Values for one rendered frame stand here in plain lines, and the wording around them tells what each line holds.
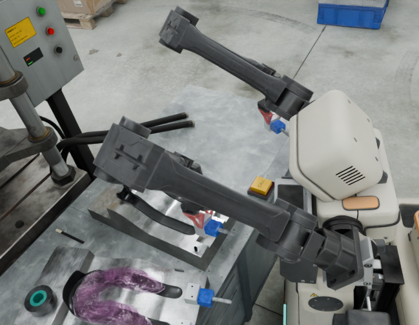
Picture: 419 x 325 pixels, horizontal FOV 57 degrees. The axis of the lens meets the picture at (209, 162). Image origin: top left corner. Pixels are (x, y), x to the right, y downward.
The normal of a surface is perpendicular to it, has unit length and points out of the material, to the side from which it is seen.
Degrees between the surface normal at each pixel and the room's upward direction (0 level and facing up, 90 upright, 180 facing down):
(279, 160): 0
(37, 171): 0
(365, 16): 91
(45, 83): 90
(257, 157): 0
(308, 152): 42
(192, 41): 65
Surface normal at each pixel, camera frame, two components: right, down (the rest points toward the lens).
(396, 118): -0.13, -0.70
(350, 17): -0.44, 0.69
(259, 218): 0.48, 0.23
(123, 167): -0.52, -0.26
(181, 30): 0.06, 0.38
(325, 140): -0.76, -0.53
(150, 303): 0.33, -0.59
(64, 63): 0.86, 0.28
